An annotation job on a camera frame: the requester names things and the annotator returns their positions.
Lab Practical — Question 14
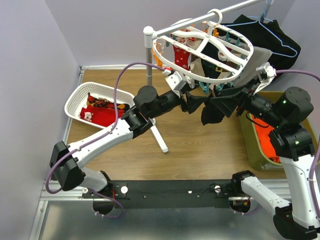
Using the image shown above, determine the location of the black hanging garment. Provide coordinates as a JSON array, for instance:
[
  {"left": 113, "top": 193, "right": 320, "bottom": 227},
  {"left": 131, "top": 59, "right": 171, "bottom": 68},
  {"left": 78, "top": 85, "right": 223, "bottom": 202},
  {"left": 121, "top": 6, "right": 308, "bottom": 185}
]
[{"left": 223, "top": 14, "right": 301, "bottom": 70}]

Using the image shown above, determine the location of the cream brown striped sock back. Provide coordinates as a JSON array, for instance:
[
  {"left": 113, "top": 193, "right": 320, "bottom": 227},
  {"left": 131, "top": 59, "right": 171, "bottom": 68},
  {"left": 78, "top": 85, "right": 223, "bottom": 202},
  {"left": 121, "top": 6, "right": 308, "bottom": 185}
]
[{"left": 188, "top": 53, "right": 206, "bottom": 81}]

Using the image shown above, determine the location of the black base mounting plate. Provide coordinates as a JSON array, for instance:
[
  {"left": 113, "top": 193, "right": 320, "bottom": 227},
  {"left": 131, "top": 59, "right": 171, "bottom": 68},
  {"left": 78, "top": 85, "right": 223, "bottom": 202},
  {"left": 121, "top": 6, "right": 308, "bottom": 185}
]
[{"left": 98, "top": 179, "right": 251, "bottom": 213}]

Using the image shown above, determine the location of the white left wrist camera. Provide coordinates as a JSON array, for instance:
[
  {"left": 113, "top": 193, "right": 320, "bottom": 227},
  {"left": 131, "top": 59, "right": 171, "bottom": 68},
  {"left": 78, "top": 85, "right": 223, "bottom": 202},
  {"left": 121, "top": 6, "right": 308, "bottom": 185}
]
[{"left": 163, "top": 68, "right": 195, "bottom": 97}]

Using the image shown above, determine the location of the red santa sock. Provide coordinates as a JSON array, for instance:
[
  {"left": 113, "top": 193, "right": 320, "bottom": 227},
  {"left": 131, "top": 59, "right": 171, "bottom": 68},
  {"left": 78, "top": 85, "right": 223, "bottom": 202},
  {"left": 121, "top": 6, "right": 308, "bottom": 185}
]
[{"left": 173, "top": 35, "right": 190, "bottom": 71}]

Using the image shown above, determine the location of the orange cloth in bin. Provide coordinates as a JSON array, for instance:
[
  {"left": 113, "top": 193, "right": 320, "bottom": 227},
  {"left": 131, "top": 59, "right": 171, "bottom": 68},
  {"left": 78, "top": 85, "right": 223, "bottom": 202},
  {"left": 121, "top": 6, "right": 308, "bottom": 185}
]
[{"left": 252, "top": 116, "right": 281, "bottom": 164}]

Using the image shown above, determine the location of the teal clothes peg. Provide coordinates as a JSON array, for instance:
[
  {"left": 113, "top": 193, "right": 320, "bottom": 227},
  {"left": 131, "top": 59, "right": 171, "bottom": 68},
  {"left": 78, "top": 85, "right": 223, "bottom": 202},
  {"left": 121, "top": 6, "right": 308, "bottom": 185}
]
[
  {"left": 212, "top": 83, "right": 225, "bottom": 95},
  {"left": 199, "top": 81, "right": 211, "bottom": 95}
]

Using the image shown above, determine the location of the grey hanging garment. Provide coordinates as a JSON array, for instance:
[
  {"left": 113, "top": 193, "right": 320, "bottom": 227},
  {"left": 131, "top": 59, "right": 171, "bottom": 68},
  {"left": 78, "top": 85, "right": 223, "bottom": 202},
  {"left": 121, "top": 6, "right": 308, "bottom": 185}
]
[{"left": 233, "top": 46, "right": 273, "bottom": 87}]

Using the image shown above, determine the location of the socks pile in basket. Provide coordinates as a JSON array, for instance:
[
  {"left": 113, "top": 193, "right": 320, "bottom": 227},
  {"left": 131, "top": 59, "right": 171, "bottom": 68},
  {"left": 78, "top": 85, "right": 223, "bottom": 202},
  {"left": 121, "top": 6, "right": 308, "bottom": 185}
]
[{"left": 78, "top": 92, "right": 130, "bottom": 127}]

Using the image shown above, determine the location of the white perforated basket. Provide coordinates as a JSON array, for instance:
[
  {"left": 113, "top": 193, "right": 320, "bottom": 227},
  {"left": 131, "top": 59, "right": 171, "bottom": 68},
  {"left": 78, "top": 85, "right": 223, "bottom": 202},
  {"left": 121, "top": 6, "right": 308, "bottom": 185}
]
[{"left": 64, "top": 82, "right": 134, "bottom": 129}]

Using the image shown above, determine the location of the silver drying rack stand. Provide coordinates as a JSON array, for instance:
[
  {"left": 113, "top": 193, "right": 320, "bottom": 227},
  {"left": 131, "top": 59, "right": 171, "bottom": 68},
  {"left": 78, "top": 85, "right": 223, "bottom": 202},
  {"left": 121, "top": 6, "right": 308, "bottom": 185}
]
[{"left": 136, "top": 0, "right": 266, "bottom": 153}]

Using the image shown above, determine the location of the white round sock hanger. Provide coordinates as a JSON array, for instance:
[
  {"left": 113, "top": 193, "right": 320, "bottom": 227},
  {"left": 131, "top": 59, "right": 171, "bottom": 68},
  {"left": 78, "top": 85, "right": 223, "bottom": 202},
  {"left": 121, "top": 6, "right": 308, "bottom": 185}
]
[{"left": 145, "top": 8, "right": 254, "bottom": 84}]

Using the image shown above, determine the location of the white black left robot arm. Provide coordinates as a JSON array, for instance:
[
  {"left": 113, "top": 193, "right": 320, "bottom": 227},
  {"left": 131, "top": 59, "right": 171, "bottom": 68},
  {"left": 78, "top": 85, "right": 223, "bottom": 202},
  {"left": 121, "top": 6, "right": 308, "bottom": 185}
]
[{"left": 47, "top": 85, "right": 208, "bottom": 198}]

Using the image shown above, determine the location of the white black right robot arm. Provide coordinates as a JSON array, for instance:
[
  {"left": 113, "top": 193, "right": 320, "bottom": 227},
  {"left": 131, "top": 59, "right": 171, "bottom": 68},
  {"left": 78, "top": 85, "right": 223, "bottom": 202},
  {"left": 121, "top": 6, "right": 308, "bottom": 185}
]
[{"left": 209, "top": 84, "right": 320, "bottom": 240}]

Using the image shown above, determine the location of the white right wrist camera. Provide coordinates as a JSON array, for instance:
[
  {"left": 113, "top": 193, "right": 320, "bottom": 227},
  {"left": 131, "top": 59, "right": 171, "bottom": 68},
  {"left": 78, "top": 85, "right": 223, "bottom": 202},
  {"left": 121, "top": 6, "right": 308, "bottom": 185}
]
[{"left": 253, "top": 62, "right": 276, "bottom": 95}]

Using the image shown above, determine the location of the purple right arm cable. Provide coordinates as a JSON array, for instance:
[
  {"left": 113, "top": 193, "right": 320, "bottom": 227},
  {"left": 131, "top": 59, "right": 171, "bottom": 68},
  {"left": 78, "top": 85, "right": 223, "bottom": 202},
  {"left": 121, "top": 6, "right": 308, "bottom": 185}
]
[{"left": 274, "top": 69, "right": 320, "bottom": 221}]

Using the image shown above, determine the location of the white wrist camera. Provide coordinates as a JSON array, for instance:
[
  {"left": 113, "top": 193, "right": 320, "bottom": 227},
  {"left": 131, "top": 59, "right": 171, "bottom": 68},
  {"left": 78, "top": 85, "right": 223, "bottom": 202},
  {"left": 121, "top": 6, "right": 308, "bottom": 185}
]
[
  {"left": 253, "top": 62, "right": 276, "bottom": 95},
  {"left": 163, "top": 68, "right": 195, "bottom": 97}
]

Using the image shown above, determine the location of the light blue wire hanger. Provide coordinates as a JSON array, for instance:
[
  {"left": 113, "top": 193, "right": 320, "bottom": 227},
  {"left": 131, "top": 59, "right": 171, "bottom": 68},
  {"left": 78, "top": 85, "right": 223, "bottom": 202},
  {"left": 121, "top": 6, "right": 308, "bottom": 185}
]
[{"left": 225, "top": 0, "right": 301, "bottom": 61}]

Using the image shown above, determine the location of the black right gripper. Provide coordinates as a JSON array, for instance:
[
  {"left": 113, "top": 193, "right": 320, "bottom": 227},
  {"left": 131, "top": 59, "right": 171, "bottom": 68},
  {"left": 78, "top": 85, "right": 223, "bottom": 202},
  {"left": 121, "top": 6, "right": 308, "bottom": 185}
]
[{"left": 210, "top": 75, "right": 285, "bottom": 127}]

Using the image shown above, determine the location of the green plastic bin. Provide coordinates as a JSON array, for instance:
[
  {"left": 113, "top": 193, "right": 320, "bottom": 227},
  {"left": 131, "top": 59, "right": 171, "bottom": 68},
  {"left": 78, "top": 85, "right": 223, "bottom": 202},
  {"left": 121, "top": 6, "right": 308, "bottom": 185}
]
[{"left": 240, "top": 87, "right": 315, "bottom": 171}]

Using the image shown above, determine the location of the navy santa sock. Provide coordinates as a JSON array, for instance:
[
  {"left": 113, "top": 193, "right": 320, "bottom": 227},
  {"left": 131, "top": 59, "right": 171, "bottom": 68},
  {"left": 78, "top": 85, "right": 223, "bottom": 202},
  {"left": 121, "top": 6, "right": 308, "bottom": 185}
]
[{"left": 201, "top": 43, "right": 228, "bottom": 79}]

